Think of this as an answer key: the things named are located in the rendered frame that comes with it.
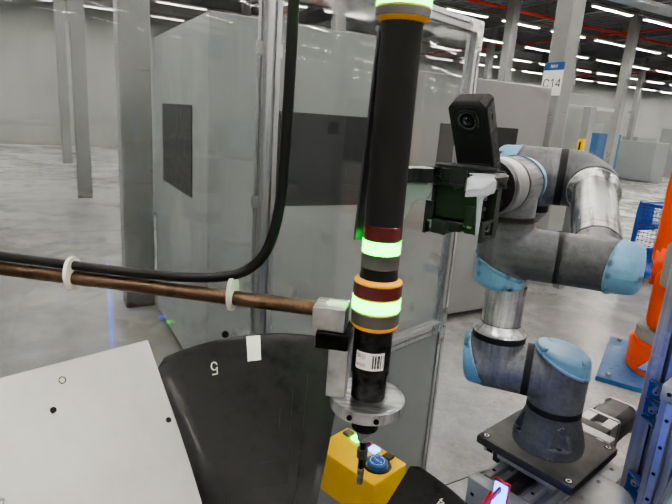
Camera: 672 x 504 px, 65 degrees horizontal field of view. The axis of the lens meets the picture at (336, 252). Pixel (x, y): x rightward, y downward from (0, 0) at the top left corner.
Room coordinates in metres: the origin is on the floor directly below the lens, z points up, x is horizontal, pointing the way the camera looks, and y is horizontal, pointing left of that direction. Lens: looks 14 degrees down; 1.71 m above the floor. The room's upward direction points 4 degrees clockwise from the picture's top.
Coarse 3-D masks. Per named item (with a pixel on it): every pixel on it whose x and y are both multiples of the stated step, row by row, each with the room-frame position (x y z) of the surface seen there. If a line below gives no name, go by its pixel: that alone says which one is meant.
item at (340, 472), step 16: (336, 448) 0.92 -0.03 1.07; (352, 448) 0.93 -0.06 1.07; (336, 464) 0.88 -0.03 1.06; (352, 464) 0.88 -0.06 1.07; (400, 464) 0.89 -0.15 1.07; (336, 480) 0.88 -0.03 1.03; (352, 480) 0.85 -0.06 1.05; (368, 480) 0.83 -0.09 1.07; (384, 480) 0.84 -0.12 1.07; (400, 480) 0.88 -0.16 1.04; (336, 496) 0.88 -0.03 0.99; (352, 496) 0.85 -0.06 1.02; (368, 496) 0.83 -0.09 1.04; (384, 496) 0.84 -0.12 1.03
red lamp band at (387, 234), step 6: (366, 228) 0.44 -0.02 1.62; (372, 228) 0.43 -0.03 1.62; (378, 228) 0.43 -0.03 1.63; (384, 228) 0.43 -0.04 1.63; (390, 228) 0.43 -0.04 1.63; (396, 228) 0.43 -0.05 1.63; (402, 228) 0.44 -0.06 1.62; (366, 234) 0.44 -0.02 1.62; (372, 234) 0.43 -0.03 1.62; (378, 234) 0.43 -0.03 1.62; (384, 234) 0.43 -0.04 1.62; (390, 234) 0.43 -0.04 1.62; (396, 234) 0.43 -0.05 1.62; (378, 240) 0.43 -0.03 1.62; (384, 240) 0.43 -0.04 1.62; (390, 240) 0.43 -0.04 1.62; (396, 240) 0.43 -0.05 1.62
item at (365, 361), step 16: (368, 336) 0.43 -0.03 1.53; (384, 336) 0.43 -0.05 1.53; (368, 352) 0.43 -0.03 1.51; (384, 352) 0.43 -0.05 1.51; (352, 368) 0.44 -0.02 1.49; (368, 368) 0.43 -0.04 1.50; (384, 368) 0.43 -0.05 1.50; (352, 384) 0.44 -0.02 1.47; (368, 384) 0.43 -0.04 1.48; (384, 384) 0.44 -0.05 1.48; (368, 400) 0.43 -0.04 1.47; (368, 432) 0.43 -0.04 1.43
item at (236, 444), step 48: (240, 336) 0.60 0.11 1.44; (288, 336) 0.61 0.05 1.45; (192, 384) 0.56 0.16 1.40; (240, 384) 0.56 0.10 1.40; (288, 384) 0.56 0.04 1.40; (192, 432) 0.53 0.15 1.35; (240, 432) 0.52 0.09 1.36; (288, 432) 0.52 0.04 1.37; (240, 480) 0.49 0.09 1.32; (288, 480) 0.49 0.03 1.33
